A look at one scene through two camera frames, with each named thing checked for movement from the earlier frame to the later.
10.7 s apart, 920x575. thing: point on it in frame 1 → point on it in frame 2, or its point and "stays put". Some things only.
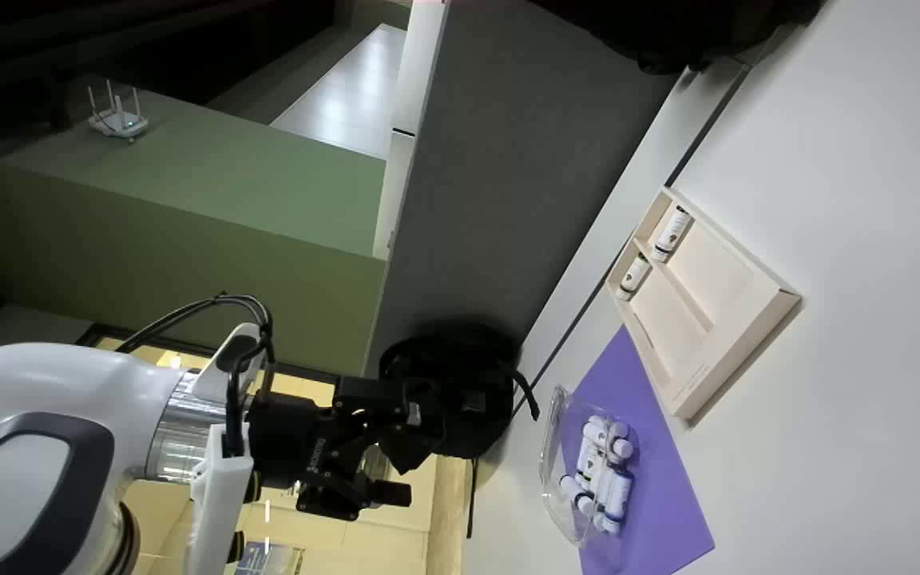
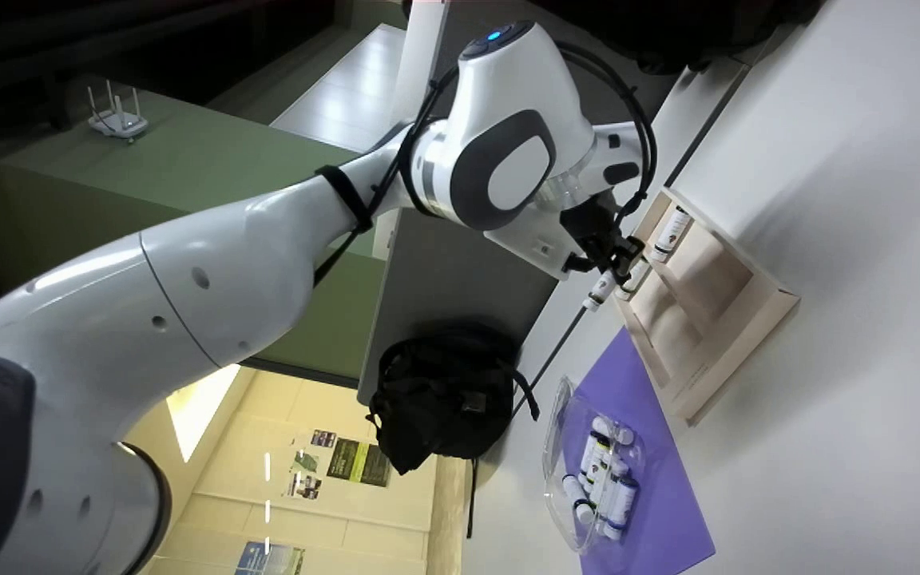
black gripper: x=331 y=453 → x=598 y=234
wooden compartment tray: x=698 y=306 stays put
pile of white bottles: x=600 y=479 stays put
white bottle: x=674 y=231 stays put
